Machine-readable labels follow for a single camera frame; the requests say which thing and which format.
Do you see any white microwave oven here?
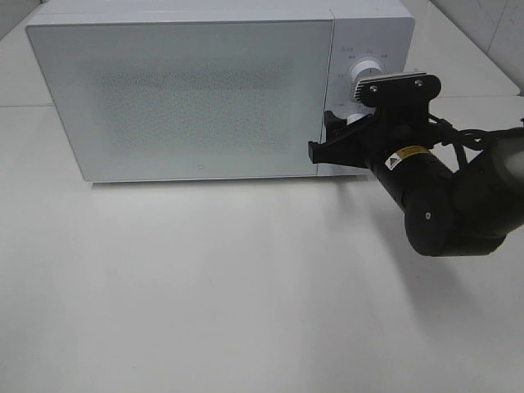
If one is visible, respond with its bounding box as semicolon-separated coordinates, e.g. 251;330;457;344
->
25;1;415;183

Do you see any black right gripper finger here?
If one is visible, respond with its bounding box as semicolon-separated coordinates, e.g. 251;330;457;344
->
308;141;348;166
323;111;347;135

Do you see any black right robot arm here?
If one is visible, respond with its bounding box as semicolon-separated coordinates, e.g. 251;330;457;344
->
309;103;523;257

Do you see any white microwave knob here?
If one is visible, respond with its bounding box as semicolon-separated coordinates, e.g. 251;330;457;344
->
350;58;384;81
346;113;369;125

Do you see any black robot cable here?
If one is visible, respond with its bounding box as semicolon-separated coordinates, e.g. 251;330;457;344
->
425;114;524;173

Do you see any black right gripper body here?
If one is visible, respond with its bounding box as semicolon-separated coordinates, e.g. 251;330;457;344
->
327;102;438;176

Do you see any white microwave door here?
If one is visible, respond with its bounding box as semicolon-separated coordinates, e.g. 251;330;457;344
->
26;20;332;183

